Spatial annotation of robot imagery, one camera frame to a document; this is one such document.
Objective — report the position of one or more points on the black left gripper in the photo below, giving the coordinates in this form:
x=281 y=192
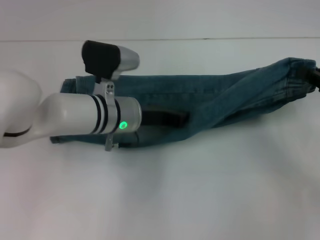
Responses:
x=165 y=118

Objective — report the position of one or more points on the silver camera mount bracket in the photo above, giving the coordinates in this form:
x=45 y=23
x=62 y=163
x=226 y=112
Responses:
x=109 y=90

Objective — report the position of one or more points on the blue denim shorts basketball print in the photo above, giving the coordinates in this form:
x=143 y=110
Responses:
x=212 y=100

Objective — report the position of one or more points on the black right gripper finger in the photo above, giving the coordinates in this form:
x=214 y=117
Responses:
x=311 y=77

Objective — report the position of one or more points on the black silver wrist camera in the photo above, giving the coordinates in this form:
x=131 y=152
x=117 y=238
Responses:
x=112 y=57

